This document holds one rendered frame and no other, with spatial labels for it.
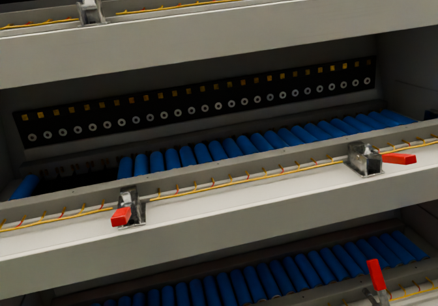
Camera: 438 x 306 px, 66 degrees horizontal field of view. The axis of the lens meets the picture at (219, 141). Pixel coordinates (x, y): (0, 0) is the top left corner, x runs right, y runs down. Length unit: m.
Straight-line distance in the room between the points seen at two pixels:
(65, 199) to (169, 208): 0.11
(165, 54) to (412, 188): 0.31
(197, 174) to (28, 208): 0.18
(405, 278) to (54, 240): 0.44
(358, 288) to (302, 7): 0.36
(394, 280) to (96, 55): 0.46
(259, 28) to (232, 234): 0.22
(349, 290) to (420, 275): 0.10
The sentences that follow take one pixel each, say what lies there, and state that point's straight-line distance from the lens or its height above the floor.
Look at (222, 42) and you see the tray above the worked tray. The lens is 0.36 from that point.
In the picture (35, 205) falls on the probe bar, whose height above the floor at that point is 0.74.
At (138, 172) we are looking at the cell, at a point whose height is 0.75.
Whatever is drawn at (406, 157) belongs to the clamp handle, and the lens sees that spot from 0.36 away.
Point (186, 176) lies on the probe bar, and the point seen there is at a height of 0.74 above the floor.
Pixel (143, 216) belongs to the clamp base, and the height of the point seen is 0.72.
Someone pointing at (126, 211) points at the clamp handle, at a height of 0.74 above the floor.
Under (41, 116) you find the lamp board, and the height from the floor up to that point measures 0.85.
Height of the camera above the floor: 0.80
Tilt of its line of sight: 4 degrees down
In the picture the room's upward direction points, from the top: 10 degrees counter-clockwise
